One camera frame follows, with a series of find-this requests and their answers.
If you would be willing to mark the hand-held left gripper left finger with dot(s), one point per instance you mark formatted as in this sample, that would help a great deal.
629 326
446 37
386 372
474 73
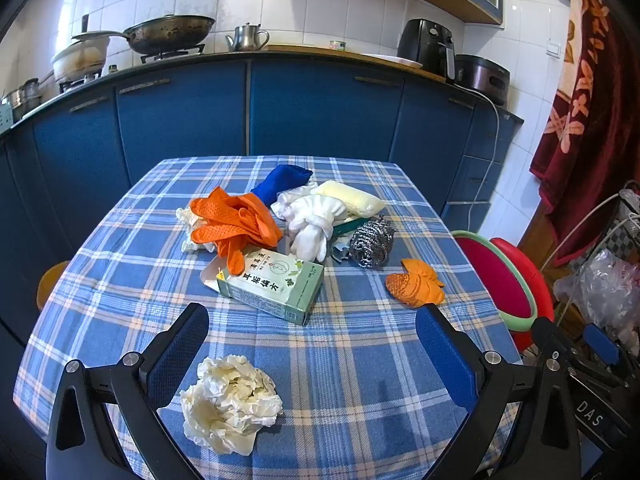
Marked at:
177 355

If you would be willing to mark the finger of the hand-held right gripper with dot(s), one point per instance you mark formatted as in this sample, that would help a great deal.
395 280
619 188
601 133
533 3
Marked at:
547 335
602 342

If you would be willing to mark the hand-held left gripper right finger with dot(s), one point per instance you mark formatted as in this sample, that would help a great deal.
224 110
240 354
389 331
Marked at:
445 365

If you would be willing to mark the large white tissue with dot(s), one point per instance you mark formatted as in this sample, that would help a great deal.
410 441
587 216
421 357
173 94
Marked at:
230 405

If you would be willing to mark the red basin with green rim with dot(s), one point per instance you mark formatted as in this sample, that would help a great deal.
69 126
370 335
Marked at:
492 280

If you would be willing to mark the yellow sponge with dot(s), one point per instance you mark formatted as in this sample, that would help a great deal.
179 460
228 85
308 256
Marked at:
350 197

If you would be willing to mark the blue cloth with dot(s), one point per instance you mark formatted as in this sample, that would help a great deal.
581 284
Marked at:
280 182

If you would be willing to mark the clear plastic bag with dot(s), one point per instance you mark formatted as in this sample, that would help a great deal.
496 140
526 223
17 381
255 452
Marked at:
600 290

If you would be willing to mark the red plastic stool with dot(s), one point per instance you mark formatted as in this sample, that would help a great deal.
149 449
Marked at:
535 280

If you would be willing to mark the crumpled orange glove piece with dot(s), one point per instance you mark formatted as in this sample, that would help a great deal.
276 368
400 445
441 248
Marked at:
415 285

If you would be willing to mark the blue plaid tablecloth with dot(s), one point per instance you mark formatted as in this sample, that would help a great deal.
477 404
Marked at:
350 360

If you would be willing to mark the green medicine box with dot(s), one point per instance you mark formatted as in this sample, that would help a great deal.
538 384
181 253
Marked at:
270 287

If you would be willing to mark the small crumpled white tissue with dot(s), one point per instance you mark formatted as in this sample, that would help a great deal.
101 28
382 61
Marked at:
186 217

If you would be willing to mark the steel wool scrubber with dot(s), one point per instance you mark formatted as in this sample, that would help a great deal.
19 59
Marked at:
372 242

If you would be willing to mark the orange stool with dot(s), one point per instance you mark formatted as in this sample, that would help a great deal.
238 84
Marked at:
50 285

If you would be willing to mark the orange rubber gloves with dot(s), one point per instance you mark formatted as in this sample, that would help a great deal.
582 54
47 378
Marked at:
235 220

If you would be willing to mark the crumpled grey wrapper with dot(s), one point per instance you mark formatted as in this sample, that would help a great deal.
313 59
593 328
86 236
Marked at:
339 252

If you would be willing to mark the green scouring pad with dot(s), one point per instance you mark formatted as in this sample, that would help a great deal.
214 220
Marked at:
350 227

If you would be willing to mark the white knotted cloth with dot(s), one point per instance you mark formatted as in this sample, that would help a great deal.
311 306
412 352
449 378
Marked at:
312 222

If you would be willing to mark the red floral blanket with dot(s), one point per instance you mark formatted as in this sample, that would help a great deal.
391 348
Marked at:
595 110

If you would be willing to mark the dark rice cooker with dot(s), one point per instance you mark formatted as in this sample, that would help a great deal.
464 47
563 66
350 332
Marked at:
480 77

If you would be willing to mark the blue kitchen cabinets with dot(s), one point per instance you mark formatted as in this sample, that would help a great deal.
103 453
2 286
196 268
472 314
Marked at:
310 110

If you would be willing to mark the steel pot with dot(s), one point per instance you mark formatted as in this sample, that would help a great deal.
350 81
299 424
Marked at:
22 100

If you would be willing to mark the gas stove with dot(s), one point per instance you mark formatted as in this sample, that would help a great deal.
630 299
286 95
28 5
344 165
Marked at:
170 54

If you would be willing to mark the white plate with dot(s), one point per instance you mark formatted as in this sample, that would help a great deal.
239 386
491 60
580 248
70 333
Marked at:
395 61

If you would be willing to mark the white pot with lid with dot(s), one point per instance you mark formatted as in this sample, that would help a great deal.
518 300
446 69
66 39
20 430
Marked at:
80 60

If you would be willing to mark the black air fryer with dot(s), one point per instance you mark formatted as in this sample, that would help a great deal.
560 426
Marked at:
425 47

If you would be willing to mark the black wok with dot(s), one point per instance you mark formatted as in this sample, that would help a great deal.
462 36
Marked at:
167 32

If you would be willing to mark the steel kettle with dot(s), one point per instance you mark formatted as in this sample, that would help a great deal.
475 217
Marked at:
246 37

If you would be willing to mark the small tin can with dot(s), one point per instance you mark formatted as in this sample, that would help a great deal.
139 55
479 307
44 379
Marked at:
337 45

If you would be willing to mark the white wall switch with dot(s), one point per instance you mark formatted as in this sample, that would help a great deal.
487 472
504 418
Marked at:
554 47

